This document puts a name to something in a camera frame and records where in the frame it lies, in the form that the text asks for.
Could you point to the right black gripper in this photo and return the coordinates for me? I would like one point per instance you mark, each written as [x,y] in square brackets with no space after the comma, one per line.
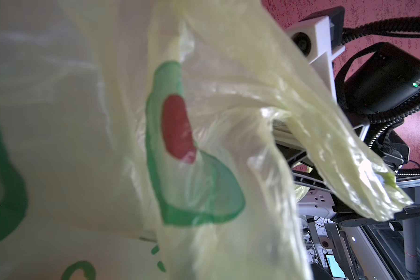
[303,169]

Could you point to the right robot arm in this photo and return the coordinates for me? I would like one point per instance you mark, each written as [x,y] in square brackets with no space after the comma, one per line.
[381,94]

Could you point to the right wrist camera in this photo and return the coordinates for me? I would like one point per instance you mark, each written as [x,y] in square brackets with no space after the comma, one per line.
[319,37]

